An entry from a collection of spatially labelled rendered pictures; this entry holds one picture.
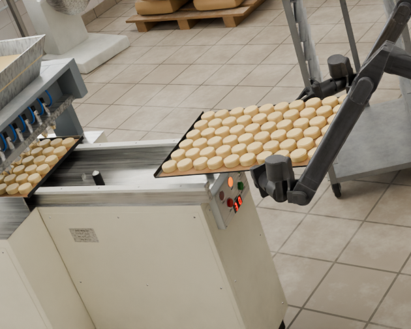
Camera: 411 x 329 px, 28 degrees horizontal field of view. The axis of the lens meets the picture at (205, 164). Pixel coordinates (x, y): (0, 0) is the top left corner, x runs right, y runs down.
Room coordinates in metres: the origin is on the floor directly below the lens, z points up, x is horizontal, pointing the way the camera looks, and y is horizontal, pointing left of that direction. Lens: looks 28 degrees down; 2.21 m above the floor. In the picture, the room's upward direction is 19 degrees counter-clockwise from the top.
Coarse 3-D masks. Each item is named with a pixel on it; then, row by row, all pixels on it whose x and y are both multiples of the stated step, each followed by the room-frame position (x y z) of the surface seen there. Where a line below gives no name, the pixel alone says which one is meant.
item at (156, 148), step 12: (84, 144) 2.90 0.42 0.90; (96, 144) 2.87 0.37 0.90; (108, 144) 2.83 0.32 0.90; (120, 144) 2.79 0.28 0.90; (132, 144) 2.76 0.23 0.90; (144, 144) 2.73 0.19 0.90; (156, 144) 2.70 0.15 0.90; (168, 144) 2.67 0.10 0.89; (72, 156) 2.92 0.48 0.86; (84, 156) 2.89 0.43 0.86; (96, 156) 2.86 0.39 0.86; (108, 156) 2.83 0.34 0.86; (120, 156) 2.80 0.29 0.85; (132, 156) 2.77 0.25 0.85; (144, 156) 2.74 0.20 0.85; (156, 156) 2.71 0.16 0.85
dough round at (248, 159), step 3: (246, 153) 2.19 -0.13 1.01; (249, 153) 2.19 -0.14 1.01; (252, 153) 2.18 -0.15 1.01; (243, 156) 2.18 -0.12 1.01; (246, 156) 2.18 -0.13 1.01; (249, 156) 2.17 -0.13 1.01; (252, 156) 2.16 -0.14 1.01; (255, 156) 2.17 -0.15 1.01; (240, 159) 2.17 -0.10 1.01; (243, 159) 2.16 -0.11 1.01; (246, 159) 2.16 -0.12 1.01; (249, 159) 2.15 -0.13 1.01; (252, 159) 2.15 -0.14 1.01; (255, 159) 2.16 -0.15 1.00; (240, 162) 2.17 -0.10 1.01; (243, 162) 2.15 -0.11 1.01; (246, 162) 2.15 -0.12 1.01; (249, 162) 2.15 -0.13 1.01; (252, 162) 2.15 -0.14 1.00; (243, 165) 2.16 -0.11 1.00; (246, 165) 2.15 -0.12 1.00; (249, 165) 2.15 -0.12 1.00
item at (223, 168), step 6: (258, 108) 2.51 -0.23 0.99; (282, 114) 2.40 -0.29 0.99; (222, 126) 2.49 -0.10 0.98; (246, 126) 2.42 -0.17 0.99; (324, 126) 2.21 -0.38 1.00; (222, 138) 2.40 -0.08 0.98; (270, 138) 2.27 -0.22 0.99; (222, 144) 2.36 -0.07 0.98; (240, 156) 2.23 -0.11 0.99; (192, 162) 2.32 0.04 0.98; (300, 162) 2.05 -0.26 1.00; (306, 162) 2.04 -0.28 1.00; (192, 168) 2.27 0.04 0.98; (204, 168) 2.24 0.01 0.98; (222, 168) 2.20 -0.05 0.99; (228, 168) 2.18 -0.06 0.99; (234, 168) 2.17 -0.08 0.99; (240, 168) 2.15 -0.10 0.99; (246, 168) 2.14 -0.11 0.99; (162, 174) 2.32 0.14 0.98; (168, 174) 2.30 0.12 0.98; (174, 174) 2.28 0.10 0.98; (180, 174) 2.27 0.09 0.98
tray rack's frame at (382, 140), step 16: (352, 32) 3.81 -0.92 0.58; (352, 48) 3.81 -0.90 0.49; (368, 112) 3.75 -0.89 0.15; (384, 112) 3.69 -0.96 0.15; (400, 112) 3.63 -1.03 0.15; (368, 128) 3.59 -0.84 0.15; (384, 128) 3.54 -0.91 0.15; (400, 128) 3.49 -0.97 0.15; (352, 144) 3.49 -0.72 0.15; (368, 144) 3.44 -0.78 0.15; (384, 144) 3.39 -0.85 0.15; (400, 144) 3.34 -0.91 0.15; (352, 160) 3.35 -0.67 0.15; (368, 160) 3.30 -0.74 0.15; (384, 160) 3.26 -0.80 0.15; (400, 160) 3.21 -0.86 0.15; (336, 176) 3.26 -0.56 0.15; (352, 176) 3.23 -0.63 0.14; (368, 176) 3.22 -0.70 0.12
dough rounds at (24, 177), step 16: (32, 144) 3.02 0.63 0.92; (48, 144) 2.99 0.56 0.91; (64, 144) 2.93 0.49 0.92; (32, 160) 2.89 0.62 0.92; (48, 160) 2.83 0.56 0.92; (0, 176) 2.84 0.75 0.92; (16, 176) 2.80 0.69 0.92; (32, 176) 2.74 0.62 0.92; (0, 192) 2.72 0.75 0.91; (16, 192) 2.69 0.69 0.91
